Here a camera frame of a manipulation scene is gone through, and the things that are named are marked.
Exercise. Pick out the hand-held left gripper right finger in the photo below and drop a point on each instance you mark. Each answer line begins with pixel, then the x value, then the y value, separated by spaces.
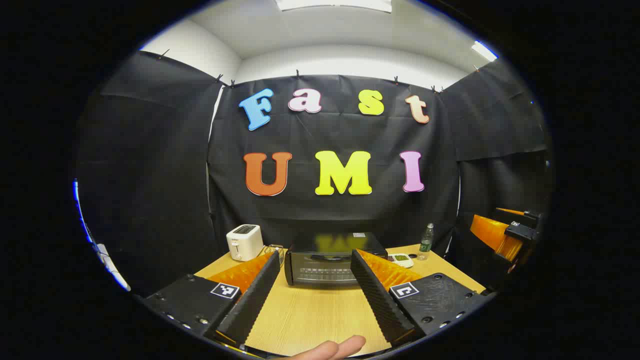
pixel 375 295

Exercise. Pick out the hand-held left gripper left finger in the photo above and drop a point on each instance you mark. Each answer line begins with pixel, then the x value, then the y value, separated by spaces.
pixel 252 295

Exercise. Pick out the black electric oven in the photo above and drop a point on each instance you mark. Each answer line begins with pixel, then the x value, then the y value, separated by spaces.
pixel 320 270

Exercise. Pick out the ceiling light panel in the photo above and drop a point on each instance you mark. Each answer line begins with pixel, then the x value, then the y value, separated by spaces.
pixel 332 5
pixel 484 50

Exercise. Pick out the white toaster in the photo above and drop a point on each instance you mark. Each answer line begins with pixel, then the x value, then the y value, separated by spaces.
pixel 244 242

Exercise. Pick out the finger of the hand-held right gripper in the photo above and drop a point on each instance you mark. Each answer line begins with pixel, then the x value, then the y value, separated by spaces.
pixel 510 214
pixel 492 235

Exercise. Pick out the black backdrop cloth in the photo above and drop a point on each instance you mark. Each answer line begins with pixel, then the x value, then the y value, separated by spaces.
pixel 325 210

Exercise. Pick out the white divided snack dish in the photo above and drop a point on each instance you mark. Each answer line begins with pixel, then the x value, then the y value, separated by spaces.
pixel 400 259

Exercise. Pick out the clear plastic water bottle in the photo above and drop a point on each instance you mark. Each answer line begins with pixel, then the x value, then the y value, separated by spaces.
pixel 426 242

